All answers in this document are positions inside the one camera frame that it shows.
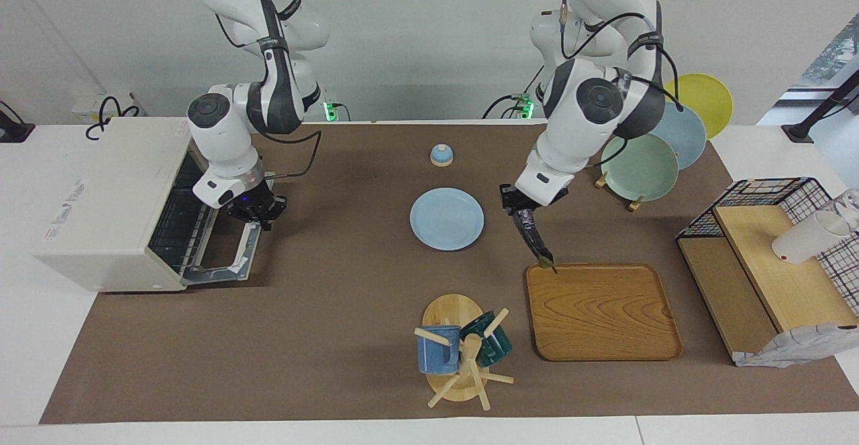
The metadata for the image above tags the dark green mug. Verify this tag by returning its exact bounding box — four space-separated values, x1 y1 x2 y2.
459 311 513 367

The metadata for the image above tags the cream toaster oven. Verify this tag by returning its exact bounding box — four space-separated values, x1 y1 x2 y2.
34 117 222 293

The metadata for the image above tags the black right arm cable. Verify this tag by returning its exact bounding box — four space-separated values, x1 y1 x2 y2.
215 0 323 181

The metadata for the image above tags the yellow racked plate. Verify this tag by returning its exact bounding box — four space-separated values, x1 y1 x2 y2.
664 73 734 140

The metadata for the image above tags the black oven power cable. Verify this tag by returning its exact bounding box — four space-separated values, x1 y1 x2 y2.
85 96 142 140

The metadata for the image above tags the dark purple eggplant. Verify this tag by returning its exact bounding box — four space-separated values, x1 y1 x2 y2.
511 209 558 273

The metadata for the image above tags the pale green racked plate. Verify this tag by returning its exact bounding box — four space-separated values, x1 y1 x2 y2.
601 134 679 202

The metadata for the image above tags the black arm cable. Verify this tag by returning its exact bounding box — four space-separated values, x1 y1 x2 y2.
215 0 323 181
559 0 685 113

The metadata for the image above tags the blue mug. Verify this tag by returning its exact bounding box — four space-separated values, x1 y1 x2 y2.
417 325 462 375

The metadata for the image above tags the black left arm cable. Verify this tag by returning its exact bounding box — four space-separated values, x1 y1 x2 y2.
559 0 685 113

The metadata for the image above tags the wooden mug tree stand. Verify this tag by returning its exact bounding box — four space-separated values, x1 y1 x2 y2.
414 294 515 411

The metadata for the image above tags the white paper cup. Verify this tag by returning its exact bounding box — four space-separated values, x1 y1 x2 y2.
772 210 853 264

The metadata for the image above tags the clear glass cup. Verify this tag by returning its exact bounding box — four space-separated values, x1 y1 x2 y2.
832 189 859 231

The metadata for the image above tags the white wall socket box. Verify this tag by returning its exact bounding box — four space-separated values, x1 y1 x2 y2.
72 93 135 123

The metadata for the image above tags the square wooden tray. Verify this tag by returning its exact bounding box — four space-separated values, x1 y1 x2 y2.
525 263 683 362

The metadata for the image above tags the black desk clamp base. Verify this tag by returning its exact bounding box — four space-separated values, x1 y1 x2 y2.
0 99 36 144

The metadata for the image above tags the glass oven door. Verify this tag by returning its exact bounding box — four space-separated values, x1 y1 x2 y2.
185 220 266 286

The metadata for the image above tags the light wooden box shelf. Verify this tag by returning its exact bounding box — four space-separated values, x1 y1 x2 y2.
678 205 859 365

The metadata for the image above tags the light blue racked plate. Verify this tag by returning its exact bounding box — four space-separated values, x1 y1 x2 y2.
648 101 707 170

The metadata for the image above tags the white marble-pattern liner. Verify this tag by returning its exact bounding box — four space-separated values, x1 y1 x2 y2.
734 323 859 368

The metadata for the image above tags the wooden plate rack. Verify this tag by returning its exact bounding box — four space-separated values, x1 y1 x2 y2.
595 170 645 212

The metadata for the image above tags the black wire basket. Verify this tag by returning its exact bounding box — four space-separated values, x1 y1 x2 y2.
676 177 859 318

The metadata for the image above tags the brown table mat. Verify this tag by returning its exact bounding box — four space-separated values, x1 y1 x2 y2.
39 123 859 426

